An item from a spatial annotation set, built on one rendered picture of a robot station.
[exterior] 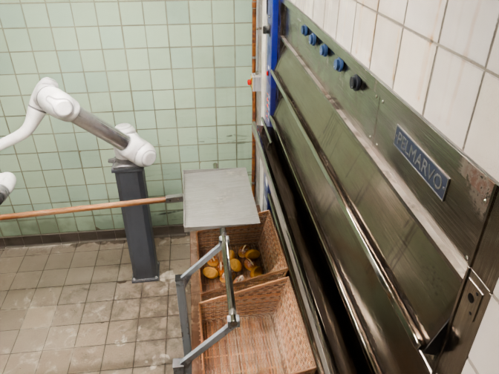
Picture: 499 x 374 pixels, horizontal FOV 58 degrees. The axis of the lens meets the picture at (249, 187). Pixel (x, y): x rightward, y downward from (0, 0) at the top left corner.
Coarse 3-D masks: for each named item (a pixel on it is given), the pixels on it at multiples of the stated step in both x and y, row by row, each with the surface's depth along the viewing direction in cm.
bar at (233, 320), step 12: (228, 240) 205; (216, 252) 209; (228, 252) 198; (228, 264) 190; (180, 276) 216; (228, 276) 184; (180, 288) 217; (228, 288) 178; (180, 300) 221; (228, 300) 174; (180, 312) 225; (180, 324) 230; (228, 324) 165; (216, 336) 168; (204, 348) 171; (180, 360) 175; (192, 360) 174; (180, 372) 175
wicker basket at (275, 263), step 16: (272, 224) 271; (208, 240) 287; (240, 240) 290; (256, 240) 293; (272, 240) 266; (272, 256) 263; (240, 272) 271; (272, 272) 236; (224, 288) 237; (240, 288) 239; (272, 304) 249
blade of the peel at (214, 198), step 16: (192, 176) 254; (208, 176) 253; (224, 176) 252; (240, 176) 251; (192, 192) 239; (208, 192) 238; (224, 192) 238; (240, 192) 237; (192, 208) 227; (208, 208) 226; (224, 208) 225; (240, 208) 225; (192, 224) 215; (208, 224) 214; (224, 224) 214; (240, 224) 213
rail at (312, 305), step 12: (264, 156) 217; (276, 192) 189; (288, 228) 168; (300, 264) 151; (300, 276) 147; (312, 300) 137; (312, 312) 134; (324, 336) 125; (324, 348) 122; (336, 372) 116
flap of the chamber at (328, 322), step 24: (264, 144) 234; (264, 168) 213; (288, 168) 215; (288, 192) 195; (288, 216) 179; (288, 240) 165; (312, 240) 167; (312, 264) 155; (312, 288) 145; (336, 288) 147; (336, 312) 137; (336, 336) 129; (336, 360) 122; (360, 360) 123
